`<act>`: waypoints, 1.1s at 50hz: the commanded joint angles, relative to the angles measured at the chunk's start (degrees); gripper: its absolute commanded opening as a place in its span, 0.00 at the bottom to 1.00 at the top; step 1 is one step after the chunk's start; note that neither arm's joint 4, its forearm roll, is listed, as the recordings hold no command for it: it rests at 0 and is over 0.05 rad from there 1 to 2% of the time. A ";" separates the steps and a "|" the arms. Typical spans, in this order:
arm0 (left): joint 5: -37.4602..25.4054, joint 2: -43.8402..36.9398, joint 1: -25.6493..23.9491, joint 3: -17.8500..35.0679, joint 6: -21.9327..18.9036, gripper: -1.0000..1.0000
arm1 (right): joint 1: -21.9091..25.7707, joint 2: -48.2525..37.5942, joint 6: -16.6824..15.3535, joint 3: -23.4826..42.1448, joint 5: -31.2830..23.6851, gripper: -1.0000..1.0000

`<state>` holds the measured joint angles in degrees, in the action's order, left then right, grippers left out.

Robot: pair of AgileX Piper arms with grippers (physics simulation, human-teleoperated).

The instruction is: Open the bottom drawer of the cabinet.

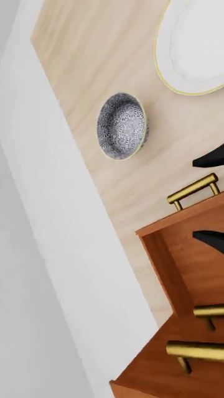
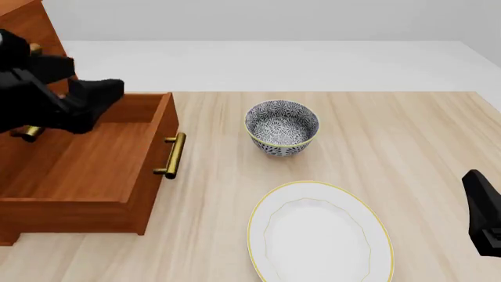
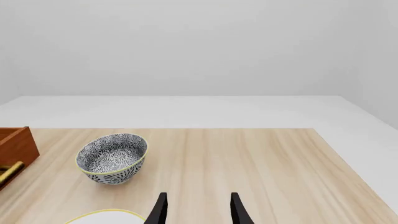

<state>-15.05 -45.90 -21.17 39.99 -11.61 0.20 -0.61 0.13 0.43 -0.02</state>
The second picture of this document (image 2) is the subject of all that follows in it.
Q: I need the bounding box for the brass middle drawer handle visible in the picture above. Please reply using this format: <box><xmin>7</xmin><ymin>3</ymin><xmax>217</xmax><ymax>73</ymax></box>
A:
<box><xmin>9</xmin><ymin>124</ymin><xmax>45</xmax><ymax>144</ymax></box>

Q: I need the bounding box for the wooden middle drawer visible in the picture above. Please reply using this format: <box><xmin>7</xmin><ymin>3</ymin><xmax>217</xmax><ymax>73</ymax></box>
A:
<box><xmin>0</xmin><ymin>121</ymin><xmax>93</xmax><ymax>193</ymax></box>

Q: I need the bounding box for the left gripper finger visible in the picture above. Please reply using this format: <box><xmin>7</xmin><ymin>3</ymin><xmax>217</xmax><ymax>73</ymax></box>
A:
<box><xmin>33</xmin><ymin>54</ymin><xmax>76</xmax><ymax>87</ymax></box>
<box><xmin>64</xmin><ymin>78</ymin><xmax>126</xmax><ymax>136</ymax></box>

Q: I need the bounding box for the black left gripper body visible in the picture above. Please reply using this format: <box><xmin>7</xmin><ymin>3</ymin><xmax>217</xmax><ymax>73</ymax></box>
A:
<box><xmin>10</xmin><ymin>63</ymin><xmax>74</xmax><ymax>131</ymax></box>

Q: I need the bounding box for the wooden drawer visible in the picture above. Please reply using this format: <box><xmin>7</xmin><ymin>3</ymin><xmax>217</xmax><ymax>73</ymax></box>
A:
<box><xmin>0</xmin><ymin>92</ymin><xmax>182</xmax><ymax>237</ymax></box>
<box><xmin>0</xmin><ymin>121</ymin><xmax>93</xmax><ymax>193</ymax></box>
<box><xmin>0</xmin><ymin>13</ymin><xmax>68</xmax><ymax>57</ymax></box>

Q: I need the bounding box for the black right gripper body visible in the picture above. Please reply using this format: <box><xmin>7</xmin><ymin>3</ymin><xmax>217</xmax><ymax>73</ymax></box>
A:
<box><xmin>470</xmin><ymin>227</ymin><xmax>501</xmax><ymax>259</ymax></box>

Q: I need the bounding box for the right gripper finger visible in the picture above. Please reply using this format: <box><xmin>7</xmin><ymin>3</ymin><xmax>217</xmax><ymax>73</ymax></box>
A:
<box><xmin>461</xmin><ymin>168</ymin><xmax>501</xmax><ymax>233</ymax></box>

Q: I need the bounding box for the wooden cabinet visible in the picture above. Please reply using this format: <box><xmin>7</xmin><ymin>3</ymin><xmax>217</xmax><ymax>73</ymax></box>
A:
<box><xmin>0</xmin><ymin>0</ymin><xmax>81</xmax><ymax>247</ymax></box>

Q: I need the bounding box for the brass bottom drawer handle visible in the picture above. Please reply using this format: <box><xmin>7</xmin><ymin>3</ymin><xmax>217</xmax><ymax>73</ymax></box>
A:
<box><xmin>152</xmin><ymin>132</ymin><xmax>188</xmax><ymax>181</ymax></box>

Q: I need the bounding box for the white plate with yellow rim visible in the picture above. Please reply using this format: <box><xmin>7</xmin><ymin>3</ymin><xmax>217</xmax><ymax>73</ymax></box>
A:
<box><xmin>246</xmin><ymin>179</ymin><xmax>395</xmax><ymax>282</ymax></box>

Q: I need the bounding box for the blue white patterned bowl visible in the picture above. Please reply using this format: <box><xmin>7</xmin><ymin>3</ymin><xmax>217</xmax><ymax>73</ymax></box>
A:
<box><xmin>244</xmin><ymin>99</ymin><xmax>320</xmax><ymax>157</ymax></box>

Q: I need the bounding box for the wooden bottom drawer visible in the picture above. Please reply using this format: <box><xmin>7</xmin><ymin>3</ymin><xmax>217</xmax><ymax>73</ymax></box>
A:
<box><xmin>0</xmin><ymin>92</ymin><xmax>182</xmax><ymax>237</ymax></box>

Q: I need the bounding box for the wooden top drawer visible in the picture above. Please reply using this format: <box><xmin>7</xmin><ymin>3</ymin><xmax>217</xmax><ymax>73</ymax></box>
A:
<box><xmin>0</xmin><ymin>13</ymin><xmax>68</xmax><ymax>57</ymax></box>

